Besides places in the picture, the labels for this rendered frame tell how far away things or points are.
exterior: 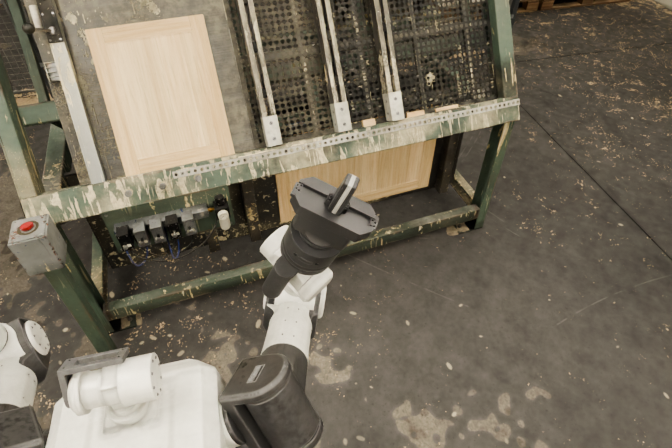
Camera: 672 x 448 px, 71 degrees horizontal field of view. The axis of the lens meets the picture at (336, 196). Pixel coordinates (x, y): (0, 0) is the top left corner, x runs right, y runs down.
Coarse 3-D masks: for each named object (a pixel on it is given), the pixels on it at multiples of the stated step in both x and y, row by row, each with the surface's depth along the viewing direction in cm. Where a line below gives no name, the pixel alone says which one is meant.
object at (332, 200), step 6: (348, 174) 60; (348, 180) 59; (342, 186) 59; (348, 186) 59; (336, 192) 62; (342, 192) 60; (330, 198) 63; (336, 198) 61; (342, 198) 60; (330, 204) 62; (336, 204) 61; (330, 210) 63
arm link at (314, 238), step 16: (304, 192) 64; (320, 192) 64; (304, 208) 62; (320, 208) 63; (352, 208) 65; (368, 208) 66; (304, 224) 65; (320, 224) 64; (336, 224) 63; (352, 224) 63; (368, 224) 65; (288, 240) 70; (304, 240) 68; (320, 240) 67; (336, 240) 66; (352, 240) 64; (304, 256) 68; (320, 256) 68; (336, 256) 71
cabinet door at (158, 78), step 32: (96, 32) 176; (128, 32) 179; (160, 32) 182; (192, 32) 185; (96, 64) 178; (128, 64) 181; (160, 64) 184; (192, 64) 188; (128, 96) 183; (160, 96) 186; (192, 96) 189; (128, 128) 184; (160, 128) 188; (192, 128) 191; (224, 128) 195; (128, 160) 186; (160, 160) 189; (192, 160) 193
